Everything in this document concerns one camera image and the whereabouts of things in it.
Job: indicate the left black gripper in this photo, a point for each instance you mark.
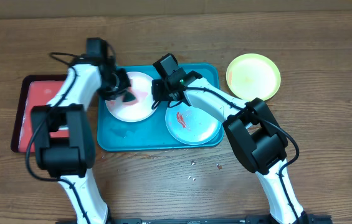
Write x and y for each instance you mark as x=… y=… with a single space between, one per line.
x=121 y=82

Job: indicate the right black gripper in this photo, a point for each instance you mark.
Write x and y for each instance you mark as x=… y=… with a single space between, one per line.
x=161 y=88

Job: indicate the dark green sponge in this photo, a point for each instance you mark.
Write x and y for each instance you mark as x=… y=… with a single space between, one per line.
x=128 y=97

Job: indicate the white plate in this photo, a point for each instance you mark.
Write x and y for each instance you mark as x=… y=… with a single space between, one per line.
x=139 y=108

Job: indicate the light blue plate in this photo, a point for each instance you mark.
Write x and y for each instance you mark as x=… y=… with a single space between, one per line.
x=193 y=126

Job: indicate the yellow-green plate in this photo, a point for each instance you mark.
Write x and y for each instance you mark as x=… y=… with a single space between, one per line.
x=251 y=76

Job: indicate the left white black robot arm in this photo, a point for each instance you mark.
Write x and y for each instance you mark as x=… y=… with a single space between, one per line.
x=62 y=139

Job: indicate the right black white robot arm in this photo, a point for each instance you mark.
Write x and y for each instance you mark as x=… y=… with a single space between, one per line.
x=257 y=140

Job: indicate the teal plastic tray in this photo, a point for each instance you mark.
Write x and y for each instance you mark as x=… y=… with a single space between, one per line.
x=150 y=134

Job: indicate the red tray with dark rim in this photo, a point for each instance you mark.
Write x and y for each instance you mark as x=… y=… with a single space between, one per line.
x=36 y=90

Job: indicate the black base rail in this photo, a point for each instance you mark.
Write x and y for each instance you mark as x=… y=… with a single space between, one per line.
x=253 y=219

